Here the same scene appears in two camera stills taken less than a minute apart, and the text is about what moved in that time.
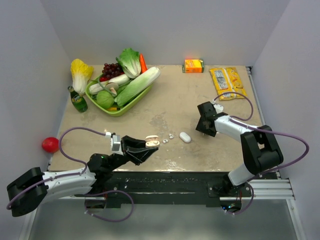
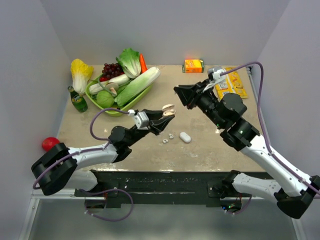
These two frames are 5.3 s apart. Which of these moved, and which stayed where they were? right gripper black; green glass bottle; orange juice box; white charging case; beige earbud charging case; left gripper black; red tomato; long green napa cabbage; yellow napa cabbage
Moved: beige earbud charging case; left gripper black; right gripper black
Stayed: yellow napa cabbage; white charging case; long green napa cabbage; red tomato; green glass bottle; orange juice box
